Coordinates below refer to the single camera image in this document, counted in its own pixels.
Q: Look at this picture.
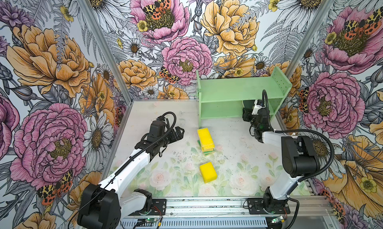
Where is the yellow sponge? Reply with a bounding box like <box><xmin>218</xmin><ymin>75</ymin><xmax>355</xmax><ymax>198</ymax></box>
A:
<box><xmin>197</xmin><ymin>128</ymin><xmax>215</xmax><ymax>152</ymax></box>

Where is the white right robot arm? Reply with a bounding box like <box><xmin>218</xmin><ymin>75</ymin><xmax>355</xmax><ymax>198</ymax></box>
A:
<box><xmin>242</xmin><ymin>107</ymin><xmax>321</xmax><ymax>212</ymax></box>

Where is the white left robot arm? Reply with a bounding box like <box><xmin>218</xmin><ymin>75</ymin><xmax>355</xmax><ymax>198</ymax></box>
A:
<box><xmin>77</xmin><ymin>126</ymin><xmax>185</xmax><ymax>229</ymax></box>

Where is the green metal shelf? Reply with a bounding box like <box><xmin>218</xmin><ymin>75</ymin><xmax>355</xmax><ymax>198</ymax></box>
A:
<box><xmin>196</xmin><ymin>67</ymin><xmax>292</xmax><ymax>126</ymax></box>

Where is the green-yellow sponge in stack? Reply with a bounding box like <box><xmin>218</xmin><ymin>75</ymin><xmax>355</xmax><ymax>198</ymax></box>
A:
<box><xmin>197</xmin><ymin>140</ymin><xmax>215</xmax><ymax>156</ymax></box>

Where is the yellow sponge lying alone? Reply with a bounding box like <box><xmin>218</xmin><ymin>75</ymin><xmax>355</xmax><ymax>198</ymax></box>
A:
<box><xmin>199</xmin><ymin>162</ymin><xmax>217</xmax><ymax>183</ymax></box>

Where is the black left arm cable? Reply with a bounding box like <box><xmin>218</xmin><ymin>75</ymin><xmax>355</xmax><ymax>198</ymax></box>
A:
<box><xmin>67</xmin><ymin>111</ymin><xmax>177</xmax><ymax>229</ymax></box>

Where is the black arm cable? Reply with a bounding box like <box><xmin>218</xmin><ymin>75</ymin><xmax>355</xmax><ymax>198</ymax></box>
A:
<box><xmin>261</xmin><ymin>89</ymin><xmax>335</xmax><ymax>182</ymax></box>
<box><xmin>67</xmin><ymin>111</ymin><xmax>177</xmax><ymax>229</ymax></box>

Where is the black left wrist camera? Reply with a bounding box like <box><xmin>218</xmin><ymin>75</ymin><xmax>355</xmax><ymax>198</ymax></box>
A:
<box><xmin>147</xmin><ymin>120</ymin><xmax>166</xmax><ymax>142</ymax></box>

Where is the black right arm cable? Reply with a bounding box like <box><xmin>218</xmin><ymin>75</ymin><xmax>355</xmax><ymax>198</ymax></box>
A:
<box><xmin>261</xmin><ymin>89</ymin><xmax>335</xmax><ymax>182</ymax></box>

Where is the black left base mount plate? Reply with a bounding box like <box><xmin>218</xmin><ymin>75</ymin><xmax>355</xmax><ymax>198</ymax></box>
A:
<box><xmin>130</xmin><ymin>199</ymin><xmax>167</xmax><ymax>216</ymax></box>

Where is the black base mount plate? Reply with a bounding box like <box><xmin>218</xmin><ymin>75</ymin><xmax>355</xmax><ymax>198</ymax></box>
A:
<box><xmin>245</xmin><ymin>198</ymin><xmax>291</xmax><ymax>215</ymax></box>
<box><xmin>130</xmin><ymin>199</ymin><xmax>167</xmax><ymax>216</ymax></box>

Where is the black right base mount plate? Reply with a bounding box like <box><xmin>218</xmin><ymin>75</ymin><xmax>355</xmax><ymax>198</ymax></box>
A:
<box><xmin>245</xmin><ymin>198</ymin><xmax>291</xmax><ymax>215</ymax></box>

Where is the aluminium rail frame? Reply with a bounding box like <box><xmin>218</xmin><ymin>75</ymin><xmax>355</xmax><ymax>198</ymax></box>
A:
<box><xmin>116</xmin><ymin>196</ymin><xmax>339</xmax><ymax>229</ymax></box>

